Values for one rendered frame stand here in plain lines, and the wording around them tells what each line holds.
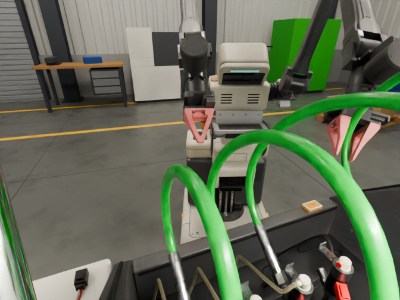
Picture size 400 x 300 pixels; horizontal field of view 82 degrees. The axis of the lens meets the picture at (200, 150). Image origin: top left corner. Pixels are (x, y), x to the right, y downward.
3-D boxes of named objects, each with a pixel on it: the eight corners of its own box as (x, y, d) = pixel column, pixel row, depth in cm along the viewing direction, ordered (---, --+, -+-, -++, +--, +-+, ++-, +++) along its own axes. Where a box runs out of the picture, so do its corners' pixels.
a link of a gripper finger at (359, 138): (374, 161, 41) (384, 115, 44) (333, 147, 43) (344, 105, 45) (353, 168, 48) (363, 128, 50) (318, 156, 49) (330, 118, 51)
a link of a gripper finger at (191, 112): (185, 138, 48) (183, 100, 51) (184, 150, 55) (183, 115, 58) (217, 138, 49) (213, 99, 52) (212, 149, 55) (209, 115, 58)
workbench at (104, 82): (46, 113, 460) (29, 58, 413) (55, 104, 520) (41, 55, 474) (128, 107, 499) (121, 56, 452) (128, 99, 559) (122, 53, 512)
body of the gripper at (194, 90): (184, 98, 48) (183, 69, 50) (183, 120, 58) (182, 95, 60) (215, 97, 49) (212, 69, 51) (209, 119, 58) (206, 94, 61)
